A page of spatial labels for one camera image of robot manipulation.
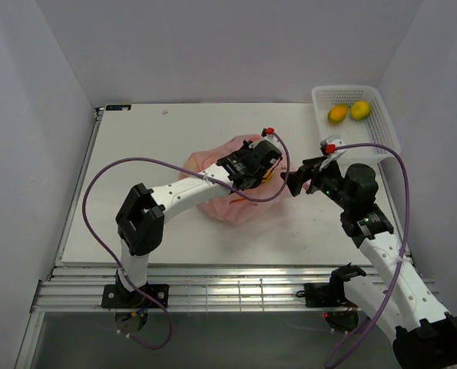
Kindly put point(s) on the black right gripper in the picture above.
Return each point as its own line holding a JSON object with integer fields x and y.
{"x": 309, "y": 170}

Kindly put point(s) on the white plastic basket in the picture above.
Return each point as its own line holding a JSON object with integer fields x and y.
{"x": 376, "y": 128}

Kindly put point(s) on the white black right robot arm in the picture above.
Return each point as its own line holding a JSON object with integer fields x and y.
{"x": 422, "y": 331}

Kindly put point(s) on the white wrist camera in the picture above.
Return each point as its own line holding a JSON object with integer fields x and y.
{"x": 268, "y": 138}
{"x": 330, "y": 147}

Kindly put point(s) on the aluminium rail frame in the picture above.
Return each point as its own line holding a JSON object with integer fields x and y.
{"x": 192, "y": 289}

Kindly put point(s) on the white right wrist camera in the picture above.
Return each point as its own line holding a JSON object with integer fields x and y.
{"x": 330, "y": 147}

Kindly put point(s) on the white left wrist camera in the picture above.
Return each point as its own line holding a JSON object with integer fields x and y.
{"x": 268, "y": 138}

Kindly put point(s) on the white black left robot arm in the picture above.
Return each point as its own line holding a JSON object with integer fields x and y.
{"x": 145, "y": 211}

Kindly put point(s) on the pink plastic bag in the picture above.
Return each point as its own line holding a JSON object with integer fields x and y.
{"x": 233, "y": 208}

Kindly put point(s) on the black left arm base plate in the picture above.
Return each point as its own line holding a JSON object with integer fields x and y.
{"x": 117, "y": 297}

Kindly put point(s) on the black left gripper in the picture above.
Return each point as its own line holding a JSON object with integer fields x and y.
{"x": 245, "y": 149}

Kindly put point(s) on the orange green fake mango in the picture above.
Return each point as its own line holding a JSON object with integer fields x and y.
{"x": 337, "y": 114}

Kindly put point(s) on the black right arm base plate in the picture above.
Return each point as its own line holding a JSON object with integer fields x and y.
{"x": 331, "y": 294}

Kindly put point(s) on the yellow fake banana bunch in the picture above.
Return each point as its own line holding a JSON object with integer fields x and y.
{"x": 267, "y": 177}

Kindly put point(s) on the yellow green fake lemon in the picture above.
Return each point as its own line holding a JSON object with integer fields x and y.
{"x": 360, "y": 110}

